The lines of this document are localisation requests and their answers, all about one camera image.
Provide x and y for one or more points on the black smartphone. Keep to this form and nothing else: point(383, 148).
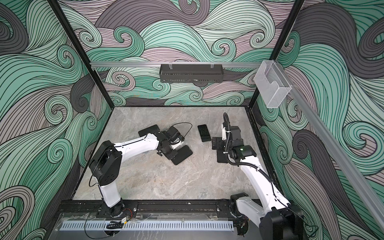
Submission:
point(204, 133)
point(149, 130)

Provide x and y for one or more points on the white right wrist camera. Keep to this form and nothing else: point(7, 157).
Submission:
point(224, 132)

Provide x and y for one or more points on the aluminium rail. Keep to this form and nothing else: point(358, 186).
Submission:
point(367, 194)
point(138, 64)

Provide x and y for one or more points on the black wall tray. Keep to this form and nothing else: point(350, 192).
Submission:
point(191, 74)

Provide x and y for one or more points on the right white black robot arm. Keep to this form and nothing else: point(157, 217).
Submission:
point(275, 216)

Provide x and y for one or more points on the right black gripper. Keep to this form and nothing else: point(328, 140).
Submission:
point(219, 143)

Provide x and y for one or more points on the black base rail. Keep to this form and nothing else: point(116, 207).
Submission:
point(221, 208)

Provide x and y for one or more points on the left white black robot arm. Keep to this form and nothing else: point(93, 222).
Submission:
point(106, 162)

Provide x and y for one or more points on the right aluminium rail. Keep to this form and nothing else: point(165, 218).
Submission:
point(367, 194)

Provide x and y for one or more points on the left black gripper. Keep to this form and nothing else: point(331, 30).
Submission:
point(171, 156)

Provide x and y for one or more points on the clear acrylic wall holder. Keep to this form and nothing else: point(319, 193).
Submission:
point(273, 83)

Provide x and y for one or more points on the back aluminium rail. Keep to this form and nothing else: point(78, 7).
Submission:
point(138, 64)

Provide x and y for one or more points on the black phone case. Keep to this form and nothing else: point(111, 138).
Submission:
point(182, 154)

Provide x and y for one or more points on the white slotted cable duct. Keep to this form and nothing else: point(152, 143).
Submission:
point(150, 226)

